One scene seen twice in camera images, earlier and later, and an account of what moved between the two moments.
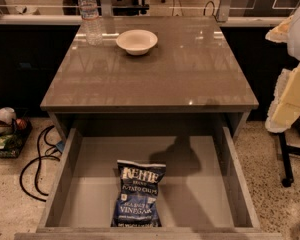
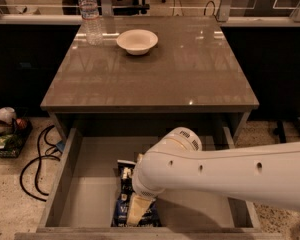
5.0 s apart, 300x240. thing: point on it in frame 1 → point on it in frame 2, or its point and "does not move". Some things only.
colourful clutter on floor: (8, 133) does not move
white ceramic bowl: (136, 41) does not move
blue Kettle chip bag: (138, 189) does not move
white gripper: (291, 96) → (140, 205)
